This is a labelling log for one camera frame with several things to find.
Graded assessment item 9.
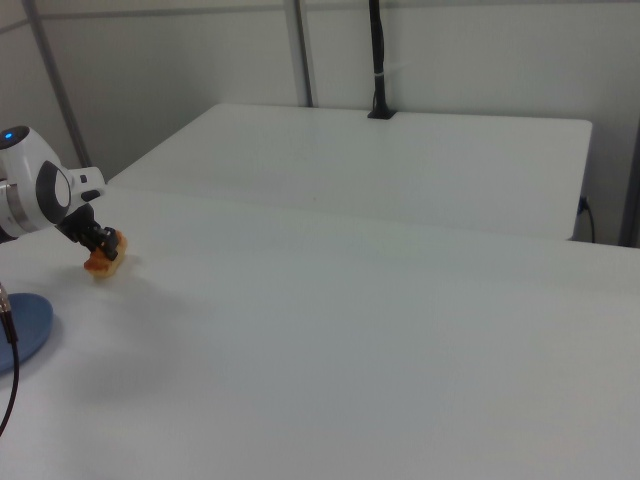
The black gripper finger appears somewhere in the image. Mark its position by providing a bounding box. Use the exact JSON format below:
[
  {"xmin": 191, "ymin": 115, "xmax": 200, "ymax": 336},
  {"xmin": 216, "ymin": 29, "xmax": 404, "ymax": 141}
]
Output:
[
  {"xmin": 78, "ymin": 231, "xmax": 105, "ymax": 255},
  {"xmin": 94, "ymin": 225, "xmax": 124, "ymax": 260}
]

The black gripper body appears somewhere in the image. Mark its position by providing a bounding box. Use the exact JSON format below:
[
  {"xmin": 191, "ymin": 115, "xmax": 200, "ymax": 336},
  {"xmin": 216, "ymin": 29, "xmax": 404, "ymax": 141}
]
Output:
[{"xmin": 55, "ymin": 201, "xmax": 102, "ymax": 247}]

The orange twisted bread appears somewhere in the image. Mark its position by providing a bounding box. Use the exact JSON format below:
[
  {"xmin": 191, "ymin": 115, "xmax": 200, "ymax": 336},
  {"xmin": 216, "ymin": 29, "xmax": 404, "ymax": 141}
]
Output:
[{"xmin": 82, "ymin": 230, "xmax": 130, "ymax": 282}]

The blue round plate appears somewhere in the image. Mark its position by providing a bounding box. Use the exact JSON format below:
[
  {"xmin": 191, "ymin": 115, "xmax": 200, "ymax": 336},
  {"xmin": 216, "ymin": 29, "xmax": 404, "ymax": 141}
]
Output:
[{"xmin": 0, "ymin": 292, "xmax": 55, "ymax": 374}]

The white side table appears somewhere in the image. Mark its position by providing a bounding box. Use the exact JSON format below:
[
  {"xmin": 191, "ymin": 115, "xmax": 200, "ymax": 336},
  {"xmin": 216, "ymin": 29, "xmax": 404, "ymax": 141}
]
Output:
[{"xmin": 106, "ymin": 102, "xmax": 595, "ymax": 242}]

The black cable with connector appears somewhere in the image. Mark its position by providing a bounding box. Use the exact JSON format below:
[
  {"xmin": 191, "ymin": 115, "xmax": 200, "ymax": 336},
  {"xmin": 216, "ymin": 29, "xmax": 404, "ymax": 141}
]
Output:
[{"xmin": 0, "ymin": 281, "xmax": 22, "ymax": 437}]

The grey partition post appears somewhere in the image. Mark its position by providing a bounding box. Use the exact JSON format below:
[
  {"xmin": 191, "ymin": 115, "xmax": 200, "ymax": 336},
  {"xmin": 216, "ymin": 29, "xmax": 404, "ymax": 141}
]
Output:
[
  {"xmin": 288, "ymin": 0, "xmax": 315, "ymax": 108},
  {"xmin": 21, "ymin": 0, "xmax": 92, "ymax": 170},
  {"xmin": 618, "ymin": 97, "xmax": 640, "ymax": 247}
]

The black camera pole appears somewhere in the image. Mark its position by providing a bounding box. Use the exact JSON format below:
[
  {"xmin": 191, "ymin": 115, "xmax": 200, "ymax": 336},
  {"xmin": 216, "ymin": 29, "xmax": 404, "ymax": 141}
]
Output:
[{"xmin": 366, "ymin": 0, "xmax": 397, "ymax": 122}]

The black power cable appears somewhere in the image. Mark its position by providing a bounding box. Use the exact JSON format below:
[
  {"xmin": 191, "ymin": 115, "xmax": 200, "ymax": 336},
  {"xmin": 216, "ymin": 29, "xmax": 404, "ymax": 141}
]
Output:
[{"xmin": 578, "ymin": 196, "xmax": 597, "ymax": 244}]

